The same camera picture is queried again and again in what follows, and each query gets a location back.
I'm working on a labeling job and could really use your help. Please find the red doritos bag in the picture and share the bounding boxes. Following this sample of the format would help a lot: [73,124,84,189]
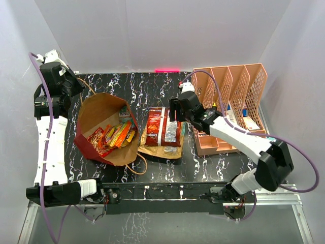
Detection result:
[145,107,181,147]

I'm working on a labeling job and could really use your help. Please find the gold snack bag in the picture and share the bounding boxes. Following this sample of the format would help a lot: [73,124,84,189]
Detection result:
[138,107,185,160]

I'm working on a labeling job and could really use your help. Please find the red paper bag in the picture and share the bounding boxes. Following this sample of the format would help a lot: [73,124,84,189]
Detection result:
[74,88,148,175]

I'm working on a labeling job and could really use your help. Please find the pink plastic desk organizer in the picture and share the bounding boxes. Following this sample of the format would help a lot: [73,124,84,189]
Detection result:
[189,63,269,157]

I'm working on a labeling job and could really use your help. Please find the colourful fruit candy bag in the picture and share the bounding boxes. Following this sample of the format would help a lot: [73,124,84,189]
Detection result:
[103,120,137,149]

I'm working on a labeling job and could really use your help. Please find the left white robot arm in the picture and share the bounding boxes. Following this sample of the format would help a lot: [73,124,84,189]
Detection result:
[26,61,105,207]

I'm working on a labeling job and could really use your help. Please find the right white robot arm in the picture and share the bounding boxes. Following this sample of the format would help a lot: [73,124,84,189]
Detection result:
[169,91,294,202]

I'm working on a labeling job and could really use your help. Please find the red peanut snack bag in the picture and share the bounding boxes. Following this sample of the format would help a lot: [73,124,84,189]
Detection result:
[87,127,113,158]

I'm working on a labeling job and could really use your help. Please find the pink tape strip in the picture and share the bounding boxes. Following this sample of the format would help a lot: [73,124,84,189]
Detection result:
[155,68,180,73]

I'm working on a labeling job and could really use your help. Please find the white label packets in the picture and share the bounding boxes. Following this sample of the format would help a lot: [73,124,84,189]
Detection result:
[226,109,238,125]

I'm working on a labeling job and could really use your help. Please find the blue small box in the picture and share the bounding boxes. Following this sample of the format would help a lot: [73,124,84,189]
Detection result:
[242,108,249,117]

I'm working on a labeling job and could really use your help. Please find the white red paper box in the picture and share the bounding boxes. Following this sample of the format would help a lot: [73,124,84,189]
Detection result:
[244,117,260,131]

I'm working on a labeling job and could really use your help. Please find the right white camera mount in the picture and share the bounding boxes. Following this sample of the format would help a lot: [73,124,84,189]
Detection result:
[178,82,195,95]

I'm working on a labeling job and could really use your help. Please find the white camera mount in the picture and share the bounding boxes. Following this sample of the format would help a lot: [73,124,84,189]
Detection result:
[178,82,195,95]
[35,49,68,76]

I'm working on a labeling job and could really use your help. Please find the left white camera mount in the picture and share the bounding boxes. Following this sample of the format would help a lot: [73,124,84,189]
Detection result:
[35,49,68,76]

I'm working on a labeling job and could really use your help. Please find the aluminium front rail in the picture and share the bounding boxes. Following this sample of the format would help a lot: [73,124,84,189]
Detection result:
[19,182,313,243]

